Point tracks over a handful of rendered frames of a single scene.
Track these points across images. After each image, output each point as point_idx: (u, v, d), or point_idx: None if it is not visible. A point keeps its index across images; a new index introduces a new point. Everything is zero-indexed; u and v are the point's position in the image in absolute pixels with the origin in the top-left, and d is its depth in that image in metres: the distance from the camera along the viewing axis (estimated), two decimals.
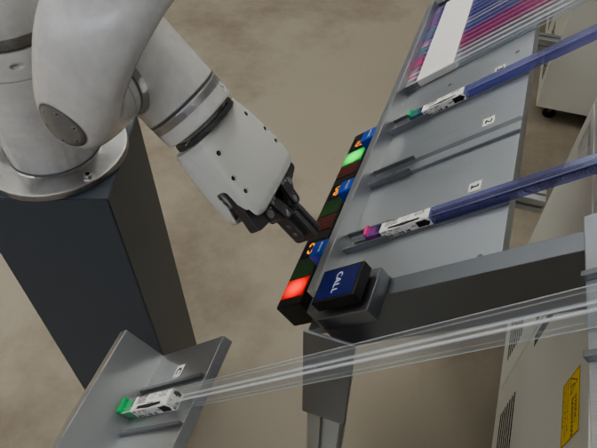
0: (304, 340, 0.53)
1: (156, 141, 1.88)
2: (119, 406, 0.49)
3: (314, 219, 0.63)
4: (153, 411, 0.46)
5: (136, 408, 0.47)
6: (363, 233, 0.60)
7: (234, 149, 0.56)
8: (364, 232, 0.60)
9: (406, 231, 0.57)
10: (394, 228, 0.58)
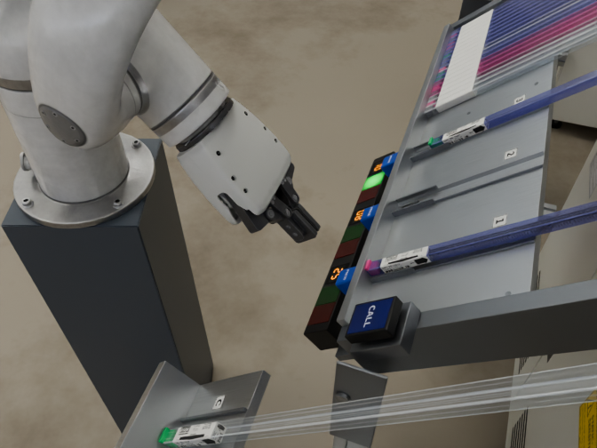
0: (337, 372, 0.55)
1: (167, 152, 1.90)
2: (161, 436, 0.52)
3: (314, 219, 0.63)
4: (195, 443, 0.48)
5: (179, 439, 0.50)
6: (365, 267, 0.64)
7: (234, 149, 0.56)
8: (366, 266, 0.64)
9: (405, 267, 0.61)
10: (394, 263, 0.62)
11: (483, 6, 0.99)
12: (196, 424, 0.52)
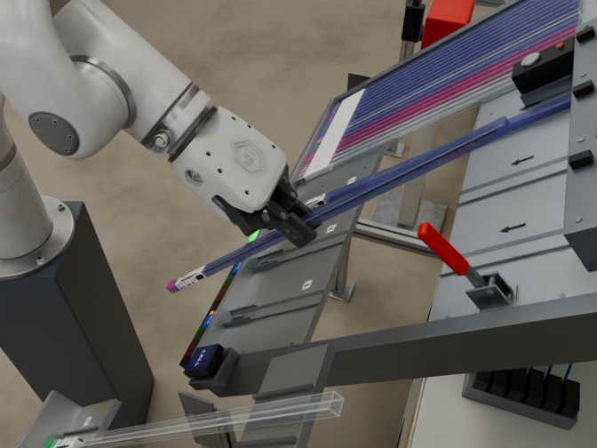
0: (179, 397, 0.74)
1: (128, 182, 2.09)
2: (46, 445, 0.71)
3: (290, 241, 0.64)
4: None
5: None
6: (166, 285, 0.79)
7: None
8: (167, 284, 0.79)
9: (191, 283, 0.76)
10: (183, 281, 0.76)
11: (360, 84, 1.19)
12: (72, 436, 0.71)
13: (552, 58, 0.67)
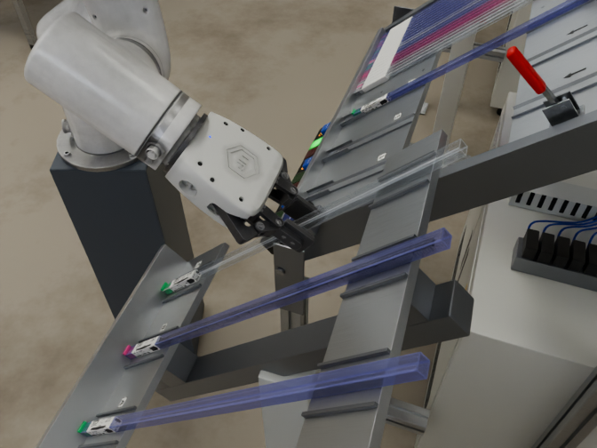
0: (274, 251, 0.86)
1: None
2: (162, 286, 0.83)
3: (289, 246, 0.64)
4: (183, 284, 0.80)
5: (173, 284, 0.81)
6: (123, 352, 0.76)
7: None
8: (124, 351, 0.76)
9: (147, 353, 0.73)
10: (139, 350, 0.73)
11: (406, 14, 1.30)
12: None
13: None
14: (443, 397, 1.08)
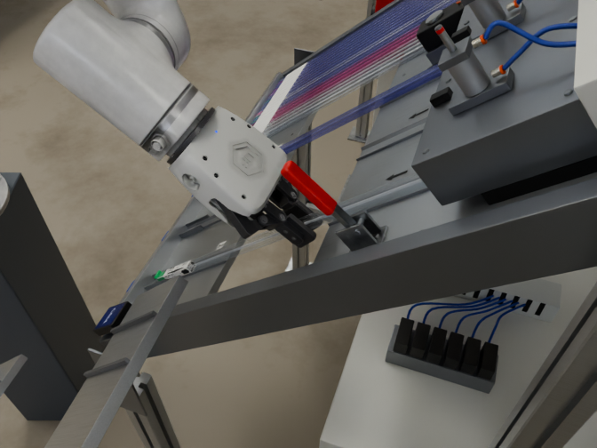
0: (91, 356, 0.75)
1: (96, 168, 2.10)
2: (155, 275, 0.83)
3: (290, 241, 0.64)
4: (177, 275, 0.79)
5: (167, 274, 0.81)
6: None
7: None
8: None
9: None
10: None
11: (304, 59, 1.19)
12: None
13: (451, 13, 0.67)
14: None
